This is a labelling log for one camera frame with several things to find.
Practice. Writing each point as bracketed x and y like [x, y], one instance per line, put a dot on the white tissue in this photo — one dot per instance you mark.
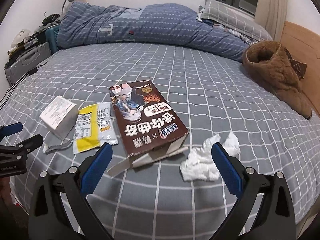
[199, 164]

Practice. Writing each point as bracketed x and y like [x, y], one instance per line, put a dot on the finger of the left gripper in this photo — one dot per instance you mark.
[32, 143]
[8, 130]

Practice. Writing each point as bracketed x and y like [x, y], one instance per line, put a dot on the brown cookie box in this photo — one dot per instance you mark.
[149, 128]

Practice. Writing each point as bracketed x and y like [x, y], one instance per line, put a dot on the clear plastic wrapper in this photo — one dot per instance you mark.
[65, 145]

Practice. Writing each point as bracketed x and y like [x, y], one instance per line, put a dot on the grey checked bed sheet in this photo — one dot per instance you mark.
[211, 95]

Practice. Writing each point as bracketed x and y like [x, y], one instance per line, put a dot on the teal plastic stool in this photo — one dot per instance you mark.
[51, 37]

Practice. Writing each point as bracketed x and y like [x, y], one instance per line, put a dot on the yellow white snack wrapper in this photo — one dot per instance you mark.
[93, 128]

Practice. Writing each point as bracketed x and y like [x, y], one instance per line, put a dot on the beige curtain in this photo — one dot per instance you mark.
[271, 14]

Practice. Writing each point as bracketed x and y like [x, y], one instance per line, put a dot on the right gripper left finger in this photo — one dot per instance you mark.
[47, 216]

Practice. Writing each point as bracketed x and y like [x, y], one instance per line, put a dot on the wooden headboard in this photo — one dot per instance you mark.
[304, 46]

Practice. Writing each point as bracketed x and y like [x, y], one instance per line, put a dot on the blue striped duvet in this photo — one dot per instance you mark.
[168, 23]

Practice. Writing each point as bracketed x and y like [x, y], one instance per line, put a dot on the white small carton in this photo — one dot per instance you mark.
[60, 116]

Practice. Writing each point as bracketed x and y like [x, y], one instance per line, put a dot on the black charger with cable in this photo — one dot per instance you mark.
[11, 89]

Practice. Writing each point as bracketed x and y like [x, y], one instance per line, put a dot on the grey checked pillow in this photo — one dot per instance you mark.
[223, 15]

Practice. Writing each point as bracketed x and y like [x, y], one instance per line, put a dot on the brown fleece garment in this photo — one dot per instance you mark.
[268, 63]

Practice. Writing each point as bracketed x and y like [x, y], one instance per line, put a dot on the grey suitcase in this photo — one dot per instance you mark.
[26, 62]

